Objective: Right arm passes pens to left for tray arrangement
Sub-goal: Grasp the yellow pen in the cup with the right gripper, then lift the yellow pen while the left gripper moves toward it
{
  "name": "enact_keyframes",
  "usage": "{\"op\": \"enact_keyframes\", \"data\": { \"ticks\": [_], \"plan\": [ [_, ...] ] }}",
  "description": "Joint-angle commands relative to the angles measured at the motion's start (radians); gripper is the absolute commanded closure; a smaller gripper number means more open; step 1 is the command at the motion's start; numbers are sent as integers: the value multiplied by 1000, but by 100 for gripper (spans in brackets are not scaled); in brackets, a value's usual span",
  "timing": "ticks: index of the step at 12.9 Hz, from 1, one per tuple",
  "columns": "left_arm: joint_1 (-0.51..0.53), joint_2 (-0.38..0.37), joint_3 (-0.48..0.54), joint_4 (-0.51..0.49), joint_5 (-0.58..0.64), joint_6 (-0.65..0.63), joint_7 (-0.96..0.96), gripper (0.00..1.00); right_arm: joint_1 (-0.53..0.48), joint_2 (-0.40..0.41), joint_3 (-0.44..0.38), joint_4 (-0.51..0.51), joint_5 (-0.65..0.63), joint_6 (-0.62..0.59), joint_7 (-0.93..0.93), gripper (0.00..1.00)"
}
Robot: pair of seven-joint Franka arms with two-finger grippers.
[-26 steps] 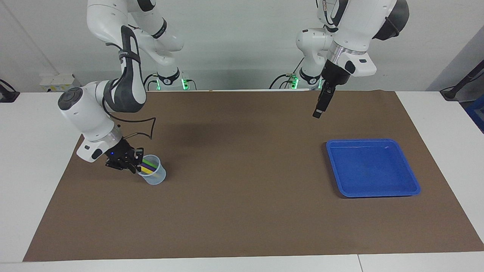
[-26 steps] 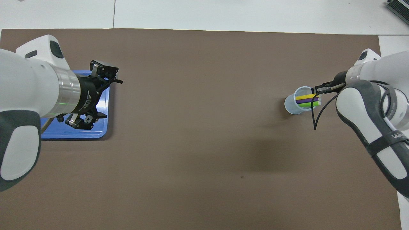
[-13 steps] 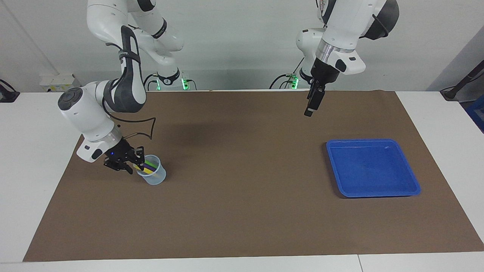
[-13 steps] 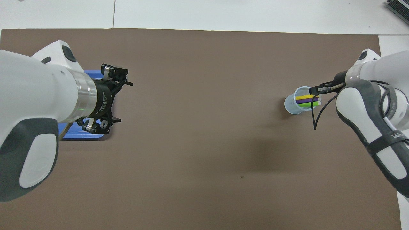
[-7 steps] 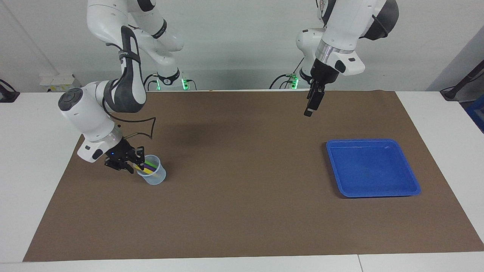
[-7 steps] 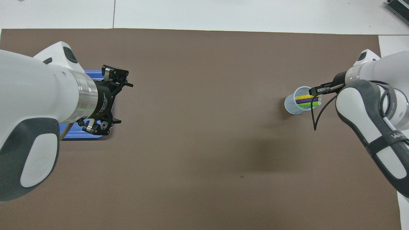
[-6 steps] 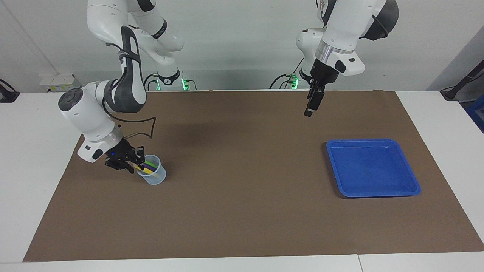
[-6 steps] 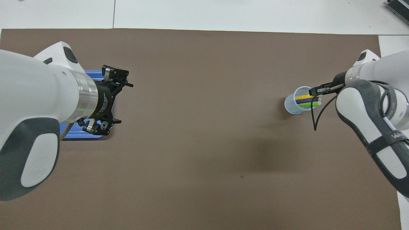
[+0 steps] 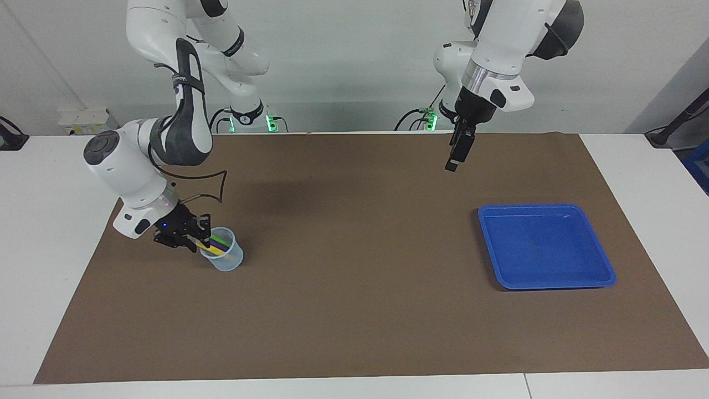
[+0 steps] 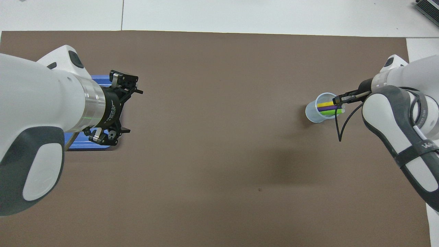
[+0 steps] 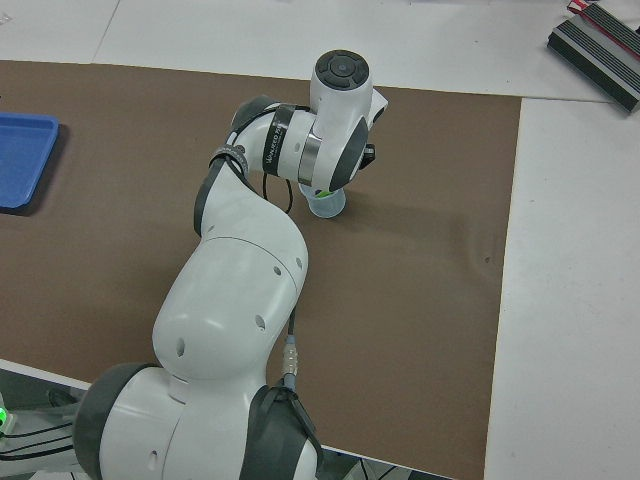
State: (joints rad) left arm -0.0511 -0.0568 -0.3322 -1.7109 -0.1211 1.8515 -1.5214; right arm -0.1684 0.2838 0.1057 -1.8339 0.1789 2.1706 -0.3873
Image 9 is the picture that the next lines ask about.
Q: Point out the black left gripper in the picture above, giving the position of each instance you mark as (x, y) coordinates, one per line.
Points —
(473, 108)

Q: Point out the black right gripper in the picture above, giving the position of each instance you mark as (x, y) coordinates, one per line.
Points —
(177, 227)

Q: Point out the yellow pen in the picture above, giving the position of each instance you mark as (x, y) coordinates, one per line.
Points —
(211, 250)

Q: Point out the purple pen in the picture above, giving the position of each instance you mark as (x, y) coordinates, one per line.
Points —
(219, 245)

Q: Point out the green pen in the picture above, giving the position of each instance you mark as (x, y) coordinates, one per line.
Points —
(221, 240)

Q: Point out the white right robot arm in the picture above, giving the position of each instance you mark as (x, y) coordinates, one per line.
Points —
(116, 160)

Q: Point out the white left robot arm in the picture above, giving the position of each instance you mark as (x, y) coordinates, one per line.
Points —
(498, 39)

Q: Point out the blue plastic tray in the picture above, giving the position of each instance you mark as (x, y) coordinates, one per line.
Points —
(545, 249)

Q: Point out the translucent plastic cup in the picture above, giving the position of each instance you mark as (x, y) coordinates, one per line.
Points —
(230, 261)

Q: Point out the brown table mat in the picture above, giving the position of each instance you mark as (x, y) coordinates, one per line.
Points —
(354, 310)

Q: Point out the black stand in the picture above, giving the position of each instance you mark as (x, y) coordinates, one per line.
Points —
(664, 136)

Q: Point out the blue crate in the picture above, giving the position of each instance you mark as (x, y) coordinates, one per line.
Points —
(699, 166)

